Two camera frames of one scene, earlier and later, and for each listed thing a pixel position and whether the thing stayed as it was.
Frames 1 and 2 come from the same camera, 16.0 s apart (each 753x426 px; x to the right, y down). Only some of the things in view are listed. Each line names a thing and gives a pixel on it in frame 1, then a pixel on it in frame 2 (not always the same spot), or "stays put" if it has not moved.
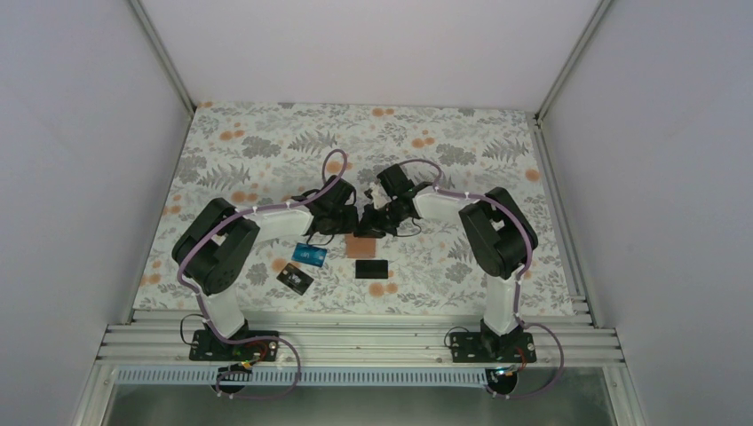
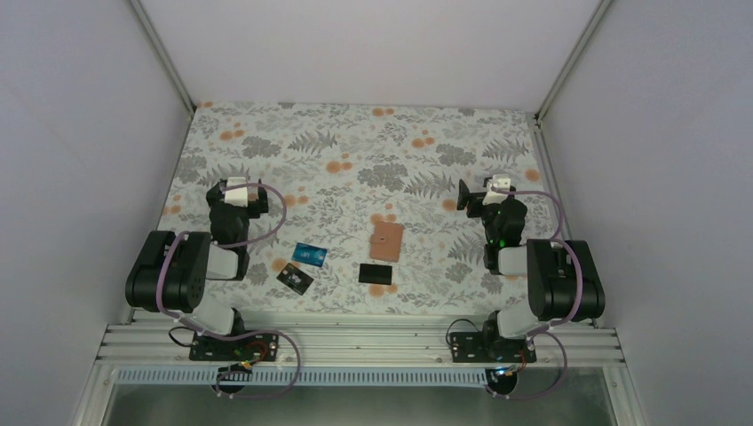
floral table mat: (264, 153) stays put
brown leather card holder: (360, 247) -> (385, 241)
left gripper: (351, 224) -> (260, 204)
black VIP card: (295, 279) stays put
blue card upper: (309, 255) stays put
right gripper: (369, 224) -> (464, 198)
